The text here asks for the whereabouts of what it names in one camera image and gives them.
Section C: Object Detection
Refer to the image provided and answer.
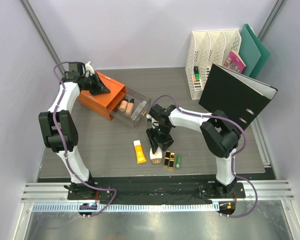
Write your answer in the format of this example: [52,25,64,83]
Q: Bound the black lever arch binder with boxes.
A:
[198,63,278,130]

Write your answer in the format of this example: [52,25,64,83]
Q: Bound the green folder front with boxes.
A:
[239,24,261,77]

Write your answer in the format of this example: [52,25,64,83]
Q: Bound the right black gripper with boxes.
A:
[146,124,174,154]

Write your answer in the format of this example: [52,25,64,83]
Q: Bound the green lipstick box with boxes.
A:
[175,154,182,170]

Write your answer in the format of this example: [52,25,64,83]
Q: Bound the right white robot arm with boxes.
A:
[146,104,241,198]

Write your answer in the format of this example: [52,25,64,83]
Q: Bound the cream oval compact bottle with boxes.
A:
[149,147,163,165]

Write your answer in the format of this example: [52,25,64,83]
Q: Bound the beige foundation bottle clear cap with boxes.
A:
[118,98,128,113]

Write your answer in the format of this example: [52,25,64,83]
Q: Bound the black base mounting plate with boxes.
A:
[65,175,246,205]

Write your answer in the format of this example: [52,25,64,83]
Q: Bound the green folder back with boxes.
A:
[246,24,271,79]

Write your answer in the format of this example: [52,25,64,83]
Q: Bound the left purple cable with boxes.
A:
[52,61,117,218]

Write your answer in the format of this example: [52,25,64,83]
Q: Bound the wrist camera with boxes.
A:
[149,103,167,123]
[68,61,86,78]

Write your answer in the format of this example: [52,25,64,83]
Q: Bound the clear acrylic drawer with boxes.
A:
[108,86,151,127]

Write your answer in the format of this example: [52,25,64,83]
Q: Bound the pink booklet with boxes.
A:
[222,50,246,74]

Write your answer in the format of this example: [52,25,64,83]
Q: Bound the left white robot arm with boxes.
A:
[38,70,102,200]

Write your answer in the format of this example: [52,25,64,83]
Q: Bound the green folder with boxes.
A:
[239,24,261,77]
[246,24,271,79]

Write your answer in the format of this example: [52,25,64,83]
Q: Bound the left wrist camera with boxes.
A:
[68,61,86,78]

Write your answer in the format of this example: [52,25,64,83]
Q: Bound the orange white tube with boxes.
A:
[133,140,147,164]

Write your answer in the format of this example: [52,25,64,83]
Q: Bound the green orange highlighter markers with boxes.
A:
[192,65,201,82]

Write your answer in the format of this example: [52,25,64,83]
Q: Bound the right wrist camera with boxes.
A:
[149,103,167,123]

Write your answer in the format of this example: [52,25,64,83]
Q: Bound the white mesh file rack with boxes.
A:
[185,28,242,100]

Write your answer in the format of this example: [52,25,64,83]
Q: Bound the clear liquid bottle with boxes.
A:
[131,100,147,121]

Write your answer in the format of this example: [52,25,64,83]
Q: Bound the beige foundation bottle black cap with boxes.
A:
[124,98,135,117]

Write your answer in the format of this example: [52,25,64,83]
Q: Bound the white slotted cable duct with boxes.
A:
[32,201,220,213]

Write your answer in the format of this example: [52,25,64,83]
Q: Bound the orange drawer organizer box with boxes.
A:
[77,71,127,121]

